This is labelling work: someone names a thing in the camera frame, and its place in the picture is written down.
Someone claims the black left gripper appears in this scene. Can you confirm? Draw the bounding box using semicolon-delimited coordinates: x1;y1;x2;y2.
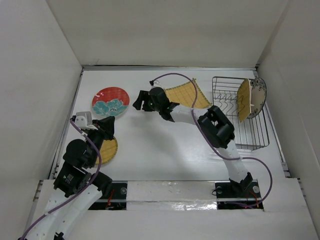
86;115;116;167

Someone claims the round bamboo tray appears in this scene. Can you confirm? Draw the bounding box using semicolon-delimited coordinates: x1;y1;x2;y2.
99;137;118;165

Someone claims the red teal floral plate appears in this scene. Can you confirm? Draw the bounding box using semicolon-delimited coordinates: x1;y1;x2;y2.
91;87;130;118

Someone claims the fan-shaped bamboo tray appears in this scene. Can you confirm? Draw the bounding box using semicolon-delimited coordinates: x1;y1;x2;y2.
236;78;252;123

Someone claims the blue white floral plate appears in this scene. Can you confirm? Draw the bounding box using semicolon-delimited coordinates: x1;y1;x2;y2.
247;77;267;119

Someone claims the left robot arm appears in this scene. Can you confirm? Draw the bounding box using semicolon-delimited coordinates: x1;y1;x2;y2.
21;111;115;240

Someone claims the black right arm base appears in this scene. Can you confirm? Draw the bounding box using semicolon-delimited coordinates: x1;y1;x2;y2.
211;173;261;201

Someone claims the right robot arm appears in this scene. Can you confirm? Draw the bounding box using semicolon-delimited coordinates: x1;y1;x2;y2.
132;87;253;197

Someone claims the square bamboo tray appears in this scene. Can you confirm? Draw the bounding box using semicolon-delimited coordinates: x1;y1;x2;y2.
164;78;212;109

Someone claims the white foam front strip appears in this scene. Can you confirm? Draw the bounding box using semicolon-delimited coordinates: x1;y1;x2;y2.
126;181;218;211

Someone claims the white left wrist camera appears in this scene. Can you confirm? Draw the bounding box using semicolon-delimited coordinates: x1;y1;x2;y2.
72;111;98;130

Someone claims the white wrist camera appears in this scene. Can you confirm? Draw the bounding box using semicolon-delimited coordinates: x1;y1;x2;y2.
149;80;162;88
72;111;98;130

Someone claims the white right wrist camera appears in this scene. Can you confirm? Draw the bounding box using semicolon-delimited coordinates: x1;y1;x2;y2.
149;80;162;88

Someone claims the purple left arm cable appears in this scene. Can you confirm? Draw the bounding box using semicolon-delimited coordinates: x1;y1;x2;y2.
18;117;103;240

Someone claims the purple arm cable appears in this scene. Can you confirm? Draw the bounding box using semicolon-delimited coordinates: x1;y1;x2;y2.
18;117;103;240
149;72;273;209

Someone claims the metal front rail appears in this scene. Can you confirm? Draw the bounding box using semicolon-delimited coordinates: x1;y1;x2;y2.
95;198;261;203

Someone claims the dark wire dish rack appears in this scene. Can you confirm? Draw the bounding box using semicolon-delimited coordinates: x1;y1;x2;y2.
212;76;270;151

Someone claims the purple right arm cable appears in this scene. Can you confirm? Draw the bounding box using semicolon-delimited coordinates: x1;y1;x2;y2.
149;72;273;209

